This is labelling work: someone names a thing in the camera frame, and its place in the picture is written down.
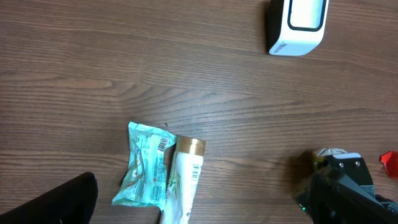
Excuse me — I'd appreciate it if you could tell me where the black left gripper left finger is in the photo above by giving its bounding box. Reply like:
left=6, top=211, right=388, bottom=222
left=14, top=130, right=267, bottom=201
left=1, top=172, right=98, bottom=224

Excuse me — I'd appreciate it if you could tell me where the orange spaghetti pasta packet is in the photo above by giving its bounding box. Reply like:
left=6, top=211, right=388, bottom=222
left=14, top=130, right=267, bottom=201
left=379, top=151, right=398, bottom=179

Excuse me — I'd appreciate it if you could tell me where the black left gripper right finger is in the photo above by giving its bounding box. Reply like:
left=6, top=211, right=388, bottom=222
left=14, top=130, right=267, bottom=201
left=308, top=174, right=397, bottom=224

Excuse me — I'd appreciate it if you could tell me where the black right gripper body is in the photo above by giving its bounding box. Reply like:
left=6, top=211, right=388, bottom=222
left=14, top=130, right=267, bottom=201
left=292, top=152, right=398, bottom=215

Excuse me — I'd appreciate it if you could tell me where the white tube with gold cap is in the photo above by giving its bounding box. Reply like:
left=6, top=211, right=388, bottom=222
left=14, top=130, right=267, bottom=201
left=160, top=136, right=206, bottom=224

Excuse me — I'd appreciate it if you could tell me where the teal wet wipes packet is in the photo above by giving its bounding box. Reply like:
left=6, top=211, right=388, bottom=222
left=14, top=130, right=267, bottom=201
left=112, top=122, right=177, bottom=210

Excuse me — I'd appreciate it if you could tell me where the white barcode scanner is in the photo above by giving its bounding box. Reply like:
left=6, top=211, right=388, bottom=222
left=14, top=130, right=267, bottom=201
left=267, top=0, right=329, bottom=57

